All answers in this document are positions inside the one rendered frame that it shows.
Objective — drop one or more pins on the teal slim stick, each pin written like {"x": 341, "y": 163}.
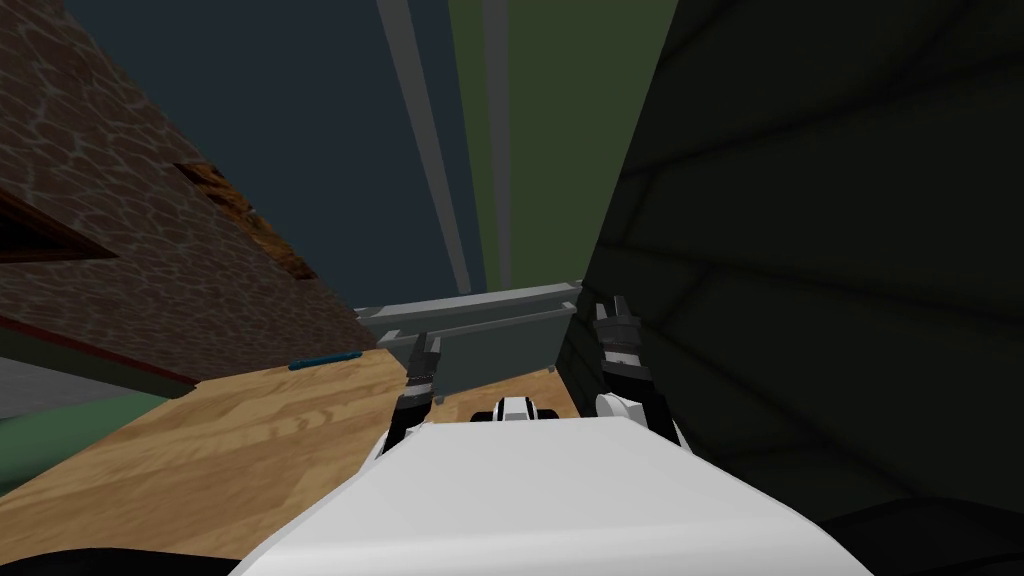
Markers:
{"x": 324, "y": 361}

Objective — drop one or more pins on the brown wall picture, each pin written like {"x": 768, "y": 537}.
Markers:
{"x": 248, "y": 220}

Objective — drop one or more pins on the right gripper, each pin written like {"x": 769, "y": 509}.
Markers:
{"x": 618, "y": 331}

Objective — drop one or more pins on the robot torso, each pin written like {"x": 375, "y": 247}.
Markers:
{"x": 528, "y": 504}

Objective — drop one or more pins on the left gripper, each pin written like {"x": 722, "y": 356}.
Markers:
{"x": 422, "y": 368}

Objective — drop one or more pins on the dark window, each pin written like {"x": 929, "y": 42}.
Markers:
{"x": 40, "y": 236}

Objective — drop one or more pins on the grey drawer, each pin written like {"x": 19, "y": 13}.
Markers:
{"x": 500, "y": 352}

